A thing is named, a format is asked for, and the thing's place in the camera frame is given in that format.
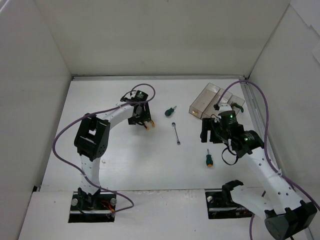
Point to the yellow pliers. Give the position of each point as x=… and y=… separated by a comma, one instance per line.
x=147, y=124

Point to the stubby green screwdriver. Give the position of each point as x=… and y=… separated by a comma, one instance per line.
x=169, y=112

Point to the green orange screwdriver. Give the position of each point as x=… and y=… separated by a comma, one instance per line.
x=209, y=160

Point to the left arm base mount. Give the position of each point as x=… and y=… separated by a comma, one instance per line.
x=100, y=210

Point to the small silver ratchet wrench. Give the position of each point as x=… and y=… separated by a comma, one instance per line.
x=176, y=133

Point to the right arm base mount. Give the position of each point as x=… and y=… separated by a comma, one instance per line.
x=219, y=209

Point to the clear bin right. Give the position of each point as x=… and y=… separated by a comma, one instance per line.
x=237, y=100

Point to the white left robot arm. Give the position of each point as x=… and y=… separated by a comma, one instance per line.
x=91, y=140

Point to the clear bin left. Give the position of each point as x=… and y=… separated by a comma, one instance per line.
x=200, y=104

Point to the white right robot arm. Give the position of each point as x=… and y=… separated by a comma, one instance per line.
x=284, y=213

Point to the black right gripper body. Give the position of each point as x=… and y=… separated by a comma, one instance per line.
x=208, y=131

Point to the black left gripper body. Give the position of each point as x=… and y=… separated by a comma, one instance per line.
x=141, y=119

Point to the green handled cutters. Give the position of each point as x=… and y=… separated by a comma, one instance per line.
x=236, y=105

